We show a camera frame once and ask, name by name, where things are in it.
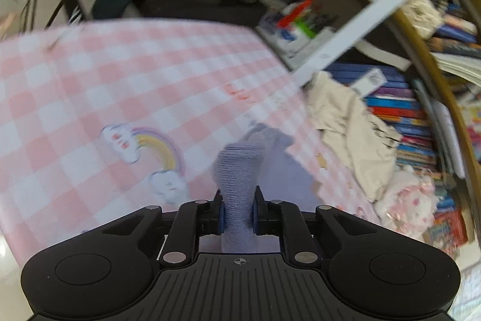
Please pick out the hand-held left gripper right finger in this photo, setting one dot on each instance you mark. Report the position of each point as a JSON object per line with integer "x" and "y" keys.
{"x": 254, "y": 221}

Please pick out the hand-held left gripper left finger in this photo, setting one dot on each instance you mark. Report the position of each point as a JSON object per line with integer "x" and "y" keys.
{"x": 222, "y": 221}

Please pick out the purple and mauve sweater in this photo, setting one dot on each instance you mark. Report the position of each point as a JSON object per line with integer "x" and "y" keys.
{"x": 238, "y": 178}

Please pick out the cream tote bag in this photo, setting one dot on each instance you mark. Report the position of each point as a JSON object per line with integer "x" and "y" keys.
{"x": 349, "y": 125}

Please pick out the white and pink bunny plush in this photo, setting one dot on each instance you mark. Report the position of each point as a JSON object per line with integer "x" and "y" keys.
{"x": 407, "y": 204}

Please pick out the pink checked printed desk mat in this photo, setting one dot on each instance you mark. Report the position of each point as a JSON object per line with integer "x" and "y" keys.
{"x": 131, "y": 88}

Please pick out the white product box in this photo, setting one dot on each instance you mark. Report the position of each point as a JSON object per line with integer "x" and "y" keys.
{"x": 370, "y": 79}

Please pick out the row of colourful books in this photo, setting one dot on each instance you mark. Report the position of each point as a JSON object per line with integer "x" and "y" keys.
{"x": 409, "y": 121}

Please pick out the desk organiser with pens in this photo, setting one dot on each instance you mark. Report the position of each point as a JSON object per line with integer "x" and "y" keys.
{"x": 297, "y": 25}

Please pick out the white bookshelf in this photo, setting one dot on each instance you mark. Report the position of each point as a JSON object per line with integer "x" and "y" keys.
{"x": 375, "y": 1}

